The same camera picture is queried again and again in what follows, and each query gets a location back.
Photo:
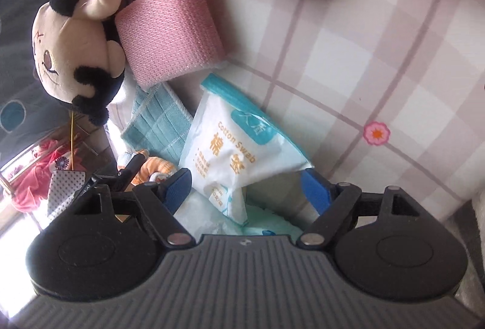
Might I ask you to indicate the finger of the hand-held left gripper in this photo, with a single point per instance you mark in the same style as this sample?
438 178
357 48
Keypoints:
132 166

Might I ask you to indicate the teal checked towel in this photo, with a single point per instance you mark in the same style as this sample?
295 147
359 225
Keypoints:
159 128

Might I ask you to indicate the white dotted cloth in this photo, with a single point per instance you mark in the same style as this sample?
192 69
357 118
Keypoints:
62 192

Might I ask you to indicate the orange striped cloth toy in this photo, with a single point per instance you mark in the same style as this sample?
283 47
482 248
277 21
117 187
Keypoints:
155 168

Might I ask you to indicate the white plastic bag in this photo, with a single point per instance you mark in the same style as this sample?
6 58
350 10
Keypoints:
204 211

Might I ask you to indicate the pink scrub sponge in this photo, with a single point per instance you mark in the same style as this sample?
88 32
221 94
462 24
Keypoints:
166 29

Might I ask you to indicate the pink clothes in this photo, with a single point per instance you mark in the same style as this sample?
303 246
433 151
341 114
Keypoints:
34 177

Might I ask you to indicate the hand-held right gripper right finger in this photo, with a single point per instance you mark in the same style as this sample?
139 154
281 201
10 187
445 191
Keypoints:
314 190

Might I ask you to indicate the yellow stick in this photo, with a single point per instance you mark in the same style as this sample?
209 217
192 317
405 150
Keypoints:
71 143

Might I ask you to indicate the black-haired plush doll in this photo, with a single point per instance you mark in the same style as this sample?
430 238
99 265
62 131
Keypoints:
64 48

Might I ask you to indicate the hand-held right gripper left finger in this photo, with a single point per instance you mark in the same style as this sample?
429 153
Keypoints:
178 190

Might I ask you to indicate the white cotton swab packet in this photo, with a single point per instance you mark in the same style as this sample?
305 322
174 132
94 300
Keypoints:
227 162

